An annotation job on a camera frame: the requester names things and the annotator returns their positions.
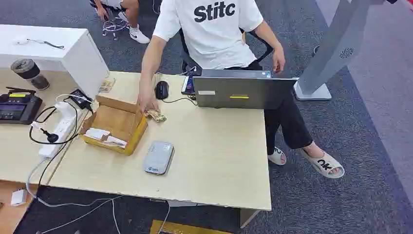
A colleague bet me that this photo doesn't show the person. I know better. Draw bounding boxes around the person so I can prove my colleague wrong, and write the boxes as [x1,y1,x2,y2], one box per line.
[89,0,151,45]
[137,0,345,179]

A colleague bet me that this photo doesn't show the white tag with lanyard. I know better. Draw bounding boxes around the white tag with lanyard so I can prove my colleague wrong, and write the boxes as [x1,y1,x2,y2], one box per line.
[12,37,66,50]

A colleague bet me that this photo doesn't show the white sandal with print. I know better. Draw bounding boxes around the white sandal with print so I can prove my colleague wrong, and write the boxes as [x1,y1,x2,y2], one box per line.
[299,148,345,179]

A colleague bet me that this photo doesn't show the black computer mouse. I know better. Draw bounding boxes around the black computer mouse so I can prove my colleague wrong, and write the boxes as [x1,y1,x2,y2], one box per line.
[154,80,169,100]

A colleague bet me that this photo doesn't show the grey white floor stand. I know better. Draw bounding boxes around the grey white floor stand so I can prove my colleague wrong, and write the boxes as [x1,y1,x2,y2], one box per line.
[293,0,399,101]

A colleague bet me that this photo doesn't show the black power adapter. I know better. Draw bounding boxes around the black power adapter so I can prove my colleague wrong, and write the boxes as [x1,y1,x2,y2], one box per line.
[68,89,94,111]

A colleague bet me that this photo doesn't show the white power cable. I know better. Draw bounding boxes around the white power cable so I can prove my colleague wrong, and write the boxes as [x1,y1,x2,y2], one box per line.
[25,157,125,234]

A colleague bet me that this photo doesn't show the white charger block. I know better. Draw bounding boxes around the white charger block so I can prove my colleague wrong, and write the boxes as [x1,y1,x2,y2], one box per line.
[10,189,29,207]

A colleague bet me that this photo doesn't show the white card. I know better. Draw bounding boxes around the white card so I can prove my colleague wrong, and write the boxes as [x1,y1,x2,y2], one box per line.
[102,136,128,150]
[84,128,112,142]

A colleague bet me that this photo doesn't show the patterned card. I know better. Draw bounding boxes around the patterned card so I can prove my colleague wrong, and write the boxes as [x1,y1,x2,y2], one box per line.
[98,78,116,94]
[145,109,168,123]

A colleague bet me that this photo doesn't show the black payment terminal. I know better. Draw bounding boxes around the black payment terminal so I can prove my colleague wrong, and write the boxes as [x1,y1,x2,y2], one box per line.
[0,86,43,126]

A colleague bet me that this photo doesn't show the thin white cable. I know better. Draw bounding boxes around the thin white cable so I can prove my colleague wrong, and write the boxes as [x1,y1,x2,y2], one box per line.
[157,200,171,234]

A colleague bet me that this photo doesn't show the white power strip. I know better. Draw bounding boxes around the white power strip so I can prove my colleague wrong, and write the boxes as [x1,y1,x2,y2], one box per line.
[38,101,79,159]

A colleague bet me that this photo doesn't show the black office chair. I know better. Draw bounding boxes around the black office chair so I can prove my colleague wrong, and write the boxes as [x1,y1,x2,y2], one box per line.
[178,27,275,74]

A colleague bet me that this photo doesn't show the white cabinet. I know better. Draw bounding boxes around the white cabinet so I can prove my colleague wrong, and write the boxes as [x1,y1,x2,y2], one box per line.
[0,24,111,99]

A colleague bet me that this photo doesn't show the white wire stool base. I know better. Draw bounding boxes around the white wire stool base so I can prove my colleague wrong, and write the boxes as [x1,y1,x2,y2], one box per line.
[102,17,131,41]

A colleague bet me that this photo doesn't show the person's right hand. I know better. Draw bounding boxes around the person's right hand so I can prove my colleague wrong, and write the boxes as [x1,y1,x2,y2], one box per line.
[137,86,160,114]

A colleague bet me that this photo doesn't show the grey card reader device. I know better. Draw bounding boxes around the grey card reader device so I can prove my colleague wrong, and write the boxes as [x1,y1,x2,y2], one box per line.
[143,140,175,176]

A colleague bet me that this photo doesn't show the black mouse cable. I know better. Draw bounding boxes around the black mouse cable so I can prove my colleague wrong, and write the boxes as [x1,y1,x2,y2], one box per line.
[161,96,198,107]

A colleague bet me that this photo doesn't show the wooden card box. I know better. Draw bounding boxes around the wooden card box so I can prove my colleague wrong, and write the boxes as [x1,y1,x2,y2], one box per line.
[79,94,149,156]

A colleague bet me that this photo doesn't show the person's left hand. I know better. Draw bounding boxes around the person's left hand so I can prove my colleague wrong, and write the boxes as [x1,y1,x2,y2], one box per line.
[272,45,286,75]

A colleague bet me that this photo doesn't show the yellow board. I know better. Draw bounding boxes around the yellow board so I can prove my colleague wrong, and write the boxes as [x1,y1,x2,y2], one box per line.
[150,219,234,234]

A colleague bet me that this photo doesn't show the grey laptop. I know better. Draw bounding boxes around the grey laptop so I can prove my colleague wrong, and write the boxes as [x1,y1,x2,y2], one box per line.
[192,69,300,111]

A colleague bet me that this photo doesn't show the smartphone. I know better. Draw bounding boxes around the smartphone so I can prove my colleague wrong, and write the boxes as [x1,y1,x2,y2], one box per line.
[181,75,196,96]

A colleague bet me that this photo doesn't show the black power cable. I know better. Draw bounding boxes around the black power cable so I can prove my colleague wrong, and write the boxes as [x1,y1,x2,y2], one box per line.
[28,99,80,146]

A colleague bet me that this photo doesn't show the dark drink cup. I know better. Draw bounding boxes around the dark drink cup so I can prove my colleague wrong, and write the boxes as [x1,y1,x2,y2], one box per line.
[10,58,51,91]

